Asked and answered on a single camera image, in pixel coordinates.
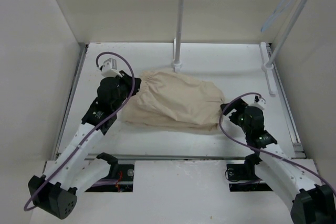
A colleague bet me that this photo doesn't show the beige trousers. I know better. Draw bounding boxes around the beige trousers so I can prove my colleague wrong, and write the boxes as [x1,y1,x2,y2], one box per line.
[121,69,225,132]

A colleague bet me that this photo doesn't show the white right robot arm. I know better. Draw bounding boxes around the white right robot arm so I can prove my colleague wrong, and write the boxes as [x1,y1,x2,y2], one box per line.
[220,94,335,223]

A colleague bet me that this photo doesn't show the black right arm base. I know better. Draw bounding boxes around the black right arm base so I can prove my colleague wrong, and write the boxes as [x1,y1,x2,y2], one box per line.
[225,154,272,192]

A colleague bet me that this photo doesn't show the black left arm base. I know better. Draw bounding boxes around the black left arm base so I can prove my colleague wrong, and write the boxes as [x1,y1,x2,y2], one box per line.
[86,153,135,193]

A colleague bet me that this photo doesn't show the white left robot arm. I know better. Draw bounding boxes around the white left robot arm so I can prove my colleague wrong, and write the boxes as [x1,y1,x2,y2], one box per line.
[28,71,141,220]

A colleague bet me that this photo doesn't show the white centre rack pole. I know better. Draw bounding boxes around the white centre rack pole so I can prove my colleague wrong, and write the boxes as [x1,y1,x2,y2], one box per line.
[172,0,184,72]

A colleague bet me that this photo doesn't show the white rack pole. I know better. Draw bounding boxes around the white rack pole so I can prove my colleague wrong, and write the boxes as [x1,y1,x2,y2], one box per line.
[259,0,308,97]
[172,0,184,72]

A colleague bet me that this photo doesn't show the white right rack pole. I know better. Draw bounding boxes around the white right rack pole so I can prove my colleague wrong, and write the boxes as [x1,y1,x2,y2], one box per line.
[259,0,308,97]

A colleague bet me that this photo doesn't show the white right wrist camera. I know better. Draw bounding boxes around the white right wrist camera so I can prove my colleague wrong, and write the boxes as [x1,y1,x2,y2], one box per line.
[251,95,266,110]

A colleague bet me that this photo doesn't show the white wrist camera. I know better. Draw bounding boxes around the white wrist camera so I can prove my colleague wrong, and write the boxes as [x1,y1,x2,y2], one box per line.
[100,58,119,78]
[251,95,266,110]

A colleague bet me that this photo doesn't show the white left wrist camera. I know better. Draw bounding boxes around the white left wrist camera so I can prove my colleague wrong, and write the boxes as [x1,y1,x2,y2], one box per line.
[100,58,119,78]

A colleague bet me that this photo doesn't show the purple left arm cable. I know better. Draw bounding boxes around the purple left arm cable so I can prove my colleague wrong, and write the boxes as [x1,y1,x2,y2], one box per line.
[23,52,136,211]

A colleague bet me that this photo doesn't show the aluminium left frame rail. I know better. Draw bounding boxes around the aluminium left frame rail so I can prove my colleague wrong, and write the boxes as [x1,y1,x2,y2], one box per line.
[50,42,88,160]

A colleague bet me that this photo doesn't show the aluminium frame rail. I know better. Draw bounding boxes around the aluminium frame rail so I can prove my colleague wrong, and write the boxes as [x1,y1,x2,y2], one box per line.
[266,42,307,159]
[86,152,250,161]
[50,42,88,160]

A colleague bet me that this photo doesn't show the aluminium right frame rail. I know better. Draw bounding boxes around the aluminium right frame rail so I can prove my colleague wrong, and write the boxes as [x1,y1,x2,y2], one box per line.
[266,42,307,159]

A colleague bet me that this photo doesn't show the aluminium front frame rail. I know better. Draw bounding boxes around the aluminium front frame rail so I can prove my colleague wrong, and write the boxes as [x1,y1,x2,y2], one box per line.
[86,152,250,161]

